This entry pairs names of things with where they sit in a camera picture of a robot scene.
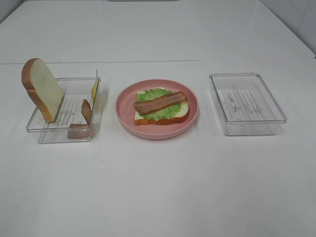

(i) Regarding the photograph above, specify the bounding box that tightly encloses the green lettuce leaf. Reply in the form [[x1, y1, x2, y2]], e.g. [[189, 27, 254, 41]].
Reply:
[[135, 88, 182, 121]]

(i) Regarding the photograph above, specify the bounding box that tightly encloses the bread slice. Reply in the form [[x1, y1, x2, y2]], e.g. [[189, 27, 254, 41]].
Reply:
[[21, 58, 64, 123], [134, 99, 189, 125]]

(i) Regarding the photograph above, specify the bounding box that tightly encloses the bacon strip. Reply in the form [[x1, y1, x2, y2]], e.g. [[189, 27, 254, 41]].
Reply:
[[67, 99, 92, 140], [133, 91, 187, 115]]

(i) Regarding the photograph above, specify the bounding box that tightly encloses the pink plate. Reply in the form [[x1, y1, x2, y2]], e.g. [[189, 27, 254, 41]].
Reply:
[[116, 79, 199, 140]]

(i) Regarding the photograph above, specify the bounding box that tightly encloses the yellow cheese slice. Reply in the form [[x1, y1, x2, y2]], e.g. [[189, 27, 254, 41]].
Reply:
[[91, 79, 99, 103]]

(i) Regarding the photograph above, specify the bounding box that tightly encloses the left clear plastic container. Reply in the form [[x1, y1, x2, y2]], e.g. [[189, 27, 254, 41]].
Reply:
[[26, 75, 104, 144]]

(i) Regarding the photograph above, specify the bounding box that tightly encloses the clear plastic container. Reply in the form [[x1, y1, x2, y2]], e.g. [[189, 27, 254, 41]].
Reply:
[[209, 73, 287, 136], [26, 75, 104, 144]]

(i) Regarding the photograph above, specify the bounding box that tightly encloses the right clear plastic container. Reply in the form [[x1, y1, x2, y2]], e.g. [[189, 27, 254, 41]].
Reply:
[[209, 73, 287, 136]]

